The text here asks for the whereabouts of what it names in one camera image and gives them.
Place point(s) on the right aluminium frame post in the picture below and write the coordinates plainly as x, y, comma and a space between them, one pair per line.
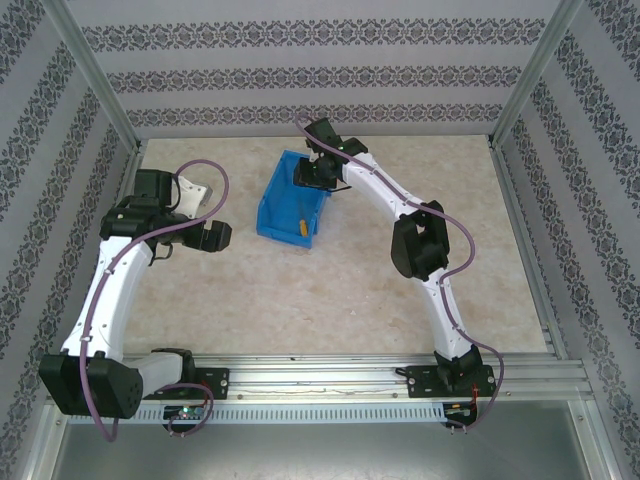
537, 70

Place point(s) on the right small circuit board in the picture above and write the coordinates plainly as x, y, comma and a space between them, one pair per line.
460, 410

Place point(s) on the right aluminium side rail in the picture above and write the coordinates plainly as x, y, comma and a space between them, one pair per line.
530, 250

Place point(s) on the grey sheet metal panel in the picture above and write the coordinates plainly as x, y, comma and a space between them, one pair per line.
320, 452

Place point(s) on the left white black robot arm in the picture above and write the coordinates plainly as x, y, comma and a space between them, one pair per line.
112, 300

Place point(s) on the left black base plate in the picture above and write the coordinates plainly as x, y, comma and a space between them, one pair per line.
215, 382

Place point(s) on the small circuit board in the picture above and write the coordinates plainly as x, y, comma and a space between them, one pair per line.
460, 410
185, 413

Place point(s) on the aluminium mounting rail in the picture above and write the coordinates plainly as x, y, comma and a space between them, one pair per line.
320, 370

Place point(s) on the left aluminium frame post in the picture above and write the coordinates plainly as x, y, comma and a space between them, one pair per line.
95, 75

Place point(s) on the left small circuit board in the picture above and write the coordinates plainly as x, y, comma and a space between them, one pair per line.
185, 413

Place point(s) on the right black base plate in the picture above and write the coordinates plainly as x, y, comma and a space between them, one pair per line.
422, 382

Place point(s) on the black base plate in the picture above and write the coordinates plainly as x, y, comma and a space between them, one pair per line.
215, 382
422, 382

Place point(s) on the aluminium frame post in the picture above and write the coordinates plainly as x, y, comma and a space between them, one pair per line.
537, 70
95, 75

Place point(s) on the blue plastic storage bin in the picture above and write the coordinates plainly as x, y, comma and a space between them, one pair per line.
280, 210

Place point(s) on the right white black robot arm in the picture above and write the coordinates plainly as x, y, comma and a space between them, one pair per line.
445, 320

